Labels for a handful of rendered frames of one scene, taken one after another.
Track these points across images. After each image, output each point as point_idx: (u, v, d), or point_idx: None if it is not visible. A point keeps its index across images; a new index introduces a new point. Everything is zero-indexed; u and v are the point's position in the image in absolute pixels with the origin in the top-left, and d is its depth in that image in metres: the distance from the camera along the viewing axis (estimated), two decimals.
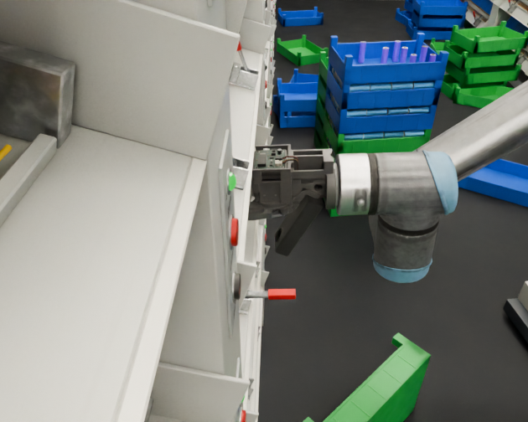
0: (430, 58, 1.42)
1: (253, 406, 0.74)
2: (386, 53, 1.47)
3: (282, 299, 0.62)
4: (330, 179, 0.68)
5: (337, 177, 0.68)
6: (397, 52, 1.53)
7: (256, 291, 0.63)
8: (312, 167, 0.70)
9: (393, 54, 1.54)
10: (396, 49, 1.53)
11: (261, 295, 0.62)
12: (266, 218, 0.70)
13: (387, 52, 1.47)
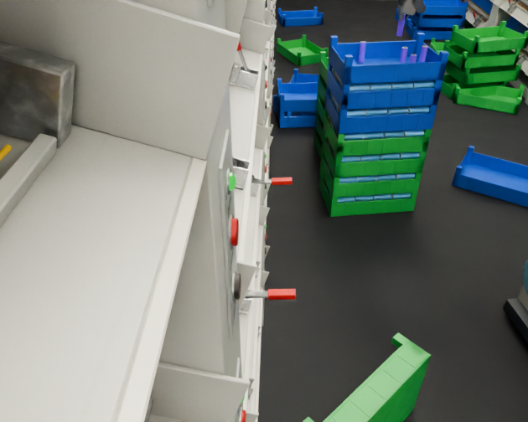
0: None
1: (253, 406, 0.74)
2: None
3: (282, 299, 0.62)
4: None
5: None
6: (402, 26, 1.48)
7: (256, 291, 0.63)
8: None
9: (397, 28, 1.49)
10: (400, 23, 1.48)
11: (261, 295, 0.62)
12: None
13: None
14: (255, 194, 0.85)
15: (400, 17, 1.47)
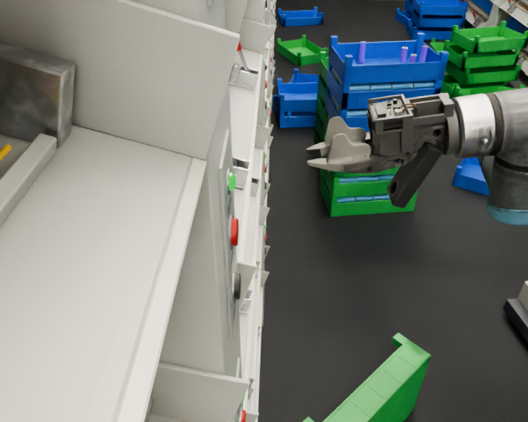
0: None
1: (253, 406, 0.74)
2: None
3: None
4: (452, 122, 0.68)
5: (458, 120, 0.68)
6: None
7: None
8: (429, 114, 0.70)
9: None
10: None
11: None
12: (389, 168, 0.71)
13: None
14: (255, 194, 0.85)
15: (312, 154, 0.76)
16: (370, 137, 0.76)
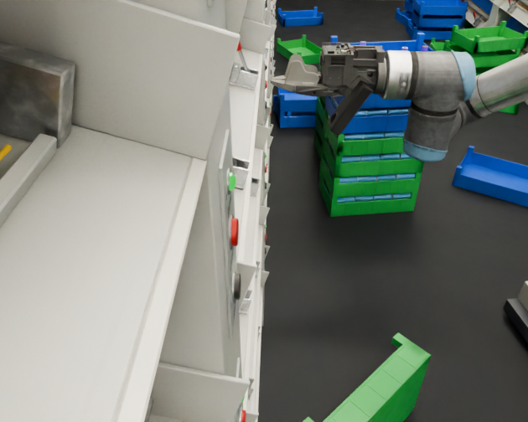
0: None
1: (253, 406, 0.74)
2: None
3: None
4: (381, 66, 0.90)
5: (385, 66, 0.91)
6: None
7: None
8: (366, 59, 0.92)
9: None
10: None
11: None
12: (329, 95, 0.92)
13: None
14: (255, 194, 0.85)
15: (274, 83, 0.95)
16: (319, 74, 0.96)
